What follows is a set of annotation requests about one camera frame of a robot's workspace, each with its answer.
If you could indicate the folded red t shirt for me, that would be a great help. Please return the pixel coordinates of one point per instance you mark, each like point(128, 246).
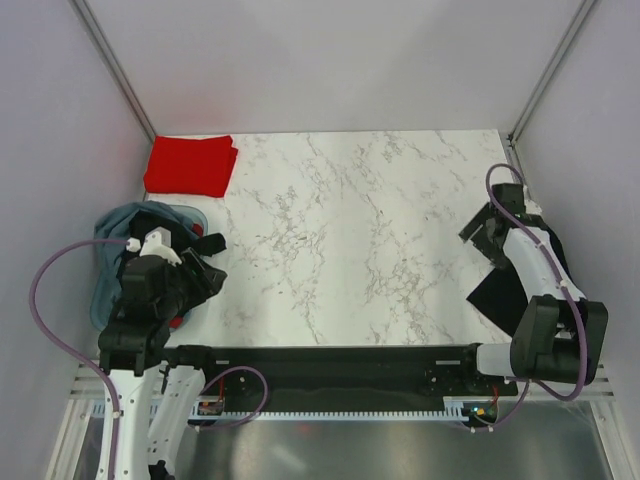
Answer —
point(190, 166)

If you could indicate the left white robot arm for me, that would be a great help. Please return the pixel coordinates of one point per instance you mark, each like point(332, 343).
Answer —
point(150, 387)

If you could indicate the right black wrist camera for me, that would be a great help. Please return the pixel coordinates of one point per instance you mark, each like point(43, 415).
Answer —
point(513, 198)

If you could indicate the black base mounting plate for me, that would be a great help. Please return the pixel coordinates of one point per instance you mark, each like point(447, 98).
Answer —
point(379, 378)

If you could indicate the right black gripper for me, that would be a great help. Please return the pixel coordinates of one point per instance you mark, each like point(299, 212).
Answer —
point(497, 258)

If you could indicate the red garment in basket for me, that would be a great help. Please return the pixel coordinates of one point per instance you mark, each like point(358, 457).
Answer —
point(178, 321)

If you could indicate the white slotted cable duct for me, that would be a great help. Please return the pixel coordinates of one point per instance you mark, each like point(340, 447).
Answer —
point(455, 411)

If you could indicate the left aluminium frame post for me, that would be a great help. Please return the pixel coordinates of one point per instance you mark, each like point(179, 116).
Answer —
point(98, 38)

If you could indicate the blue plastic laundry basket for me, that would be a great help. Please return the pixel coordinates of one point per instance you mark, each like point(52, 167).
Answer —
point(197, 220)

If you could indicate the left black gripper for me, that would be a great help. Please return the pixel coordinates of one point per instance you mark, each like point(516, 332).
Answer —
point(205, 283)

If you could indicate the black t shirt with logo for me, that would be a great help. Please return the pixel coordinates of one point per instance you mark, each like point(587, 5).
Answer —
point(500, 295)

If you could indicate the right aluminium frame post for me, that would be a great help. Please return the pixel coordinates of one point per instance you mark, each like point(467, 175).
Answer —
point(559, 56)

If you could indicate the black t shirt in basket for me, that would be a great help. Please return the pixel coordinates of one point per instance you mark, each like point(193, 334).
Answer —
point(182, 237)

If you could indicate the grey blue t shirt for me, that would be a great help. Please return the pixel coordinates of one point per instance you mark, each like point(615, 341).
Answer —
point(110, 235)

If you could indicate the aluminium frame post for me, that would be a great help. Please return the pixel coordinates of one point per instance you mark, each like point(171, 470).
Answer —
point(98, 38)
point(559, 56)

